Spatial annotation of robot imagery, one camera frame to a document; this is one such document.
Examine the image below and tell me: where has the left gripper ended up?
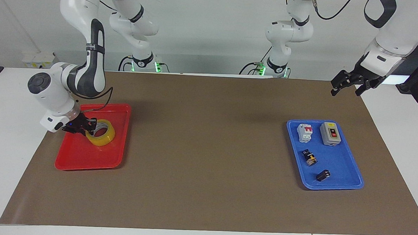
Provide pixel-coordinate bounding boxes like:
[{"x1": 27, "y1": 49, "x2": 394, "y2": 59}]
[{"x1": 330, "y1": 56, "x2": 389, "y2": 99}]

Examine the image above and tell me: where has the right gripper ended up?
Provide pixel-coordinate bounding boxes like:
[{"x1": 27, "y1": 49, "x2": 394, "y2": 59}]
[{"x1": 62, "y1": 113, "x2": 98, "y2": 137}]

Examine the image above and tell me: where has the yellow tape roll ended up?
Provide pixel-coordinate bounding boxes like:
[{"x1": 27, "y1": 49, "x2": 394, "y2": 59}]
[{"x1": 84, "y1": 118, "x2": 117, "y2": 147}]

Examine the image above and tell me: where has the red plastic tray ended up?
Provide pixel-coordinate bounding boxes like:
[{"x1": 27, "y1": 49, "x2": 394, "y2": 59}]
[{"x1": 54, "y1": 101, "x2": 132, "y2": 174}]

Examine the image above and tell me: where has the white and red circuit breaker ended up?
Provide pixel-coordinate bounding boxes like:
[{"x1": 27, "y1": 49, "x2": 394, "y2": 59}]
[{"x1": 296, "y1": 123, "x2": 314, "y2": 144}]

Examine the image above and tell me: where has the blue plastic tray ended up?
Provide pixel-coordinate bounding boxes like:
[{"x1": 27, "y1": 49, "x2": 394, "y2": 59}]
[{"x1": 283, "y1": 118, "x2": 367, "y2": 193}]

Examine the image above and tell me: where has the black and yellow relay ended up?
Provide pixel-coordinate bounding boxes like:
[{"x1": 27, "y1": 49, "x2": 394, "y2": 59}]
[{"x1": 301, "y1": 149, "x2": 318, "y2": 167}]

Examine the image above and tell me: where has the small black electrical component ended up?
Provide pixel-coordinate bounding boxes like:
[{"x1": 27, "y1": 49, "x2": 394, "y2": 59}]
[{"x1": 315, "y1": 169, "x2": 332, "y2": 182}]

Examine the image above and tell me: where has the black cable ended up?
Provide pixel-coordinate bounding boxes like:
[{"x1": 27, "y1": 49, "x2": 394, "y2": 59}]
[
  {"x1": 238, "y1": 45, "x2": 273, "y2": 77},
  {"x1": 118, "y1": 55, "x2": 134, "y2": 72},
  {"x1": 79, "y1": 85, "x2": 114, "y2": 113},
  {"x1": 309, "y1": 0, "x2": 355, "y2": 22}
]

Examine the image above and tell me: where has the grey push-button switch box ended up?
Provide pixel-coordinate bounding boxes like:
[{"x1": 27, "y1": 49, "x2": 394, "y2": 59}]
[{"x1": 319, "y1": 121, "x2": 343, "y2": 147}]

